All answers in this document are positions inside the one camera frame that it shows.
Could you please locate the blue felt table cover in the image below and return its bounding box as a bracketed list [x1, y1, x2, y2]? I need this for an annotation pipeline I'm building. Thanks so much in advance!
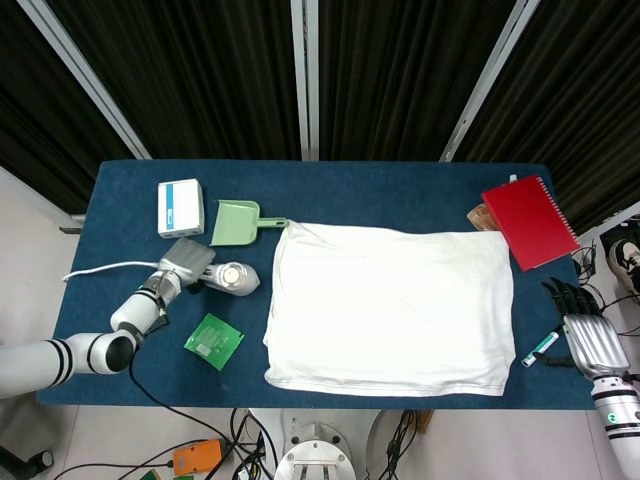
[35, 159, 610, 411]

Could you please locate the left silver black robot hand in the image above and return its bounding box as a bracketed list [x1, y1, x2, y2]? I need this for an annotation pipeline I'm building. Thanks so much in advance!
[158, 237, 217, 294]

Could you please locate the white handheld garment steamer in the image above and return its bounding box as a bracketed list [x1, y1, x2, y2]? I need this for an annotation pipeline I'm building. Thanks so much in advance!
[199, 259, 261, 297]

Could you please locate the green black marker pen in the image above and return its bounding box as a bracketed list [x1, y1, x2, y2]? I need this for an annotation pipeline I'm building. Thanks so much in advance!
[520, 325, 565, 369]

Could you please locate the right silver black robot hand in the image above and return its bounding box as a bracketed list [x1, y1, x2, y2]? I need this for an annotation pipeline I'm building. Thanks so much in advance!
[532, 277, 630, 380]

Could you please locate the white folded t-shirt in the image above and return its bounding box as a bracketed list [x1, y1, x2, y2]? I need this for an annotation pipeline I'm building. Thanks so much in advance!
[262, 222, 517, 398]

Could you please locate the orange handheld device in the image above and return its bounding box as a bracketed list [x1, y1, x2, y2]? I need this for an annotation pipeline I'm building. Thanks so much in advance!
[172, 438, 224, 475]

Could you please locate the red spiral notebook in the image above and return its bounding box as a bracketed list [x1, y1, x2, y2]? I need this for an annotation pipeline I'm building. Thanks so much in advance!
[480, 174, 583, 273]

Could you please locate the grey aluminium frame post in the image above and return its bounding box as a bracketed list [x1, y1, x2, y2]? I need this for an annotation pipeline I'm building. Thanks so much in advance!
[290, 0, 320, 161]
[17, 0, 151, 160]
[439, 0, 542, 162]

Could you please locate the white black sneaker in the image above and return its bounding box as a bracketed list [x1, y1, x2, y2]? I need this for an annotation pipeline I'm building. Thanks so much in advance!
[608, 238, 640, 297]

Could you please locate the silver robot base column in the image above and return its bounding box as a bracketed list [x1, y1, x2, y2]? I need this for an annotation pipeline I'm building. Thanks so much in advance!
[273, 409, 381, 480]

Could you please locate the green plastic dustpan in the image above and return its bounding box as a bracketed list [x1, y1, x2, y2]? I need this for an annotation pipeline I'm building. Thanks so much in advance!
[209, 199, 290, 248]

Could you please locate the white box with blue stripe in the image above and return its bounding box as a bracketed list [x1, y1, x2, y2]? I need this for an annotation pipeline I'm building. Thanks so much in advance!
[157, 178, 205, 237]

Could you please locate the black floor cable bundle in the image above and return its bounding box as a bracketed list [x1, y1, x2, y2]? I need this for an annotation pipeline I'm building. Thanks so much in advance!
[49, 408, 281, 480]

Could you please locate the brown snack packet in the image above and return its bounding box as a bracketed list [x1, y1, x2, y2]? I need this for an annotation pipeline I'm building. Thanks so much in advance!
[467, 202, 500, 232]

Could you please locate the black pleated curtain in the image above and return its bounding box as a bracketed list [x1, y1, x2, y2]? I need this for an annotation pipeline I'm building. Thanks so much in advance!
[0, 0, 640, 236]

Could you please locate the green foil packet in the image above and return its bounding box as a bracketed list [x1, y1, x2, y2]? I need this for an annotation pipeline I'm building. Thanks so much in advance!
[183, 312, 245, 372]

